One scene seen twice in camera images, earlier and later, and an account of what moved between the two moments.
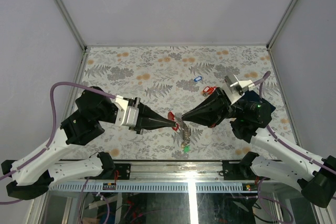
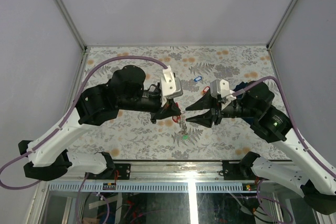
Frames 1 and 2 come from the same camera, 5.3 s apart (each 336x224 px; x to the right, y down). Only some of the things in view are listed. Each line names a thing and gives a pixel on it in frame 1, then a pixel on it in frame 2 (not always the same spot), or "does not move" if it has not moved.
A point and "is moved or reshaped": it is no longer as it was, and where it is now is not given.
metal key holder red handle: (186, 132) is moved or reshaped
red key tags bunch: (209, 90) does not move
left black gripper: (149, 119) to (169, 109)
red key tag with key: (171, 116) is moved or reshaped
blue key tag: (197, 78) does not move
